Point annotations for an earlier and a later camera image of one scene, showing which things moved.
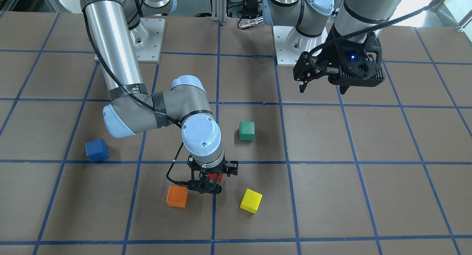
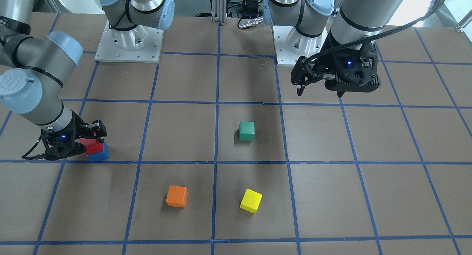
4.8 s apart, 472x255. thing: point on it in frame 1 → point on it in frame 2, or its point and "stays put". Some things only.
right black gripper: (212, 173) → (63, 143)
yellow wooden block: (250, 201) stays put
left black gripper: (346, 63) stays put
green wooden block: (246, 130) stays put
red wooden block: (213, 176) → (92, 145)
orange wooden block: (177, 196) stays put
